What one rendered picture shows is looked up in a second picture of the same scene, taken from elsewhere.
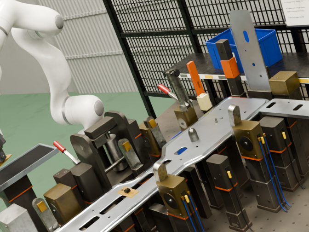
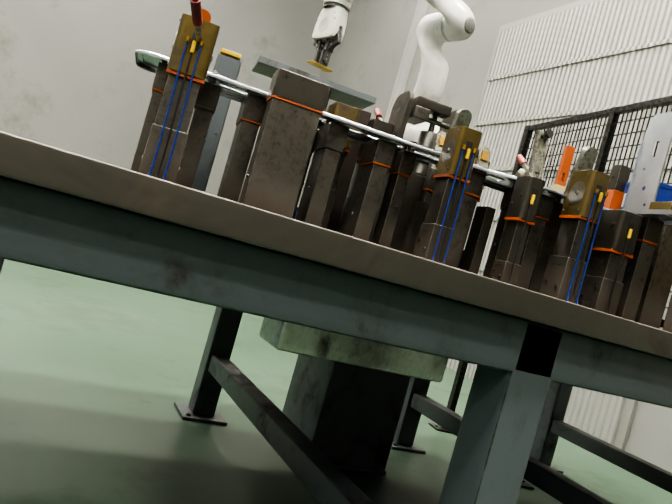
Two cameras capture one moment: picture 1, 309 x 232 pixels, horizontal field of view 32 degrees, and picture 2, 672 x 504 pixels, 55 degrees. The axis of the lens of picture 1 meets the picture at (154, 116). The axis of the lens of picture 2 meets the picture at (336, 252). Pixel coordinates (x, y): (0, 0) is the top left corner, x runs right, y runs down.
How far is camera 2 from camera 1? 1.22 m
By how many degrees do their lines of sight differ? 28
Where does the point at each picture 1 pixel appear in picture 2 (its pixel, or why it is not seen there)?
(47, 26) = (456, 16)
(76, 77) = not seen: hidden behind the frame
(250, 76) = (630, 205)
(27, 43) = (424, 36)
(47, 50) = (437, 53)
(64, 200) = (343, 112)
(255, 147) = (585, 197)
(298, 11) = not seen: outside the picture
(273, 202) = (560, 289)
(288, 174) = (602, 289)
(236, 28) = (649, 138)
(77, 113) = (416, 128)
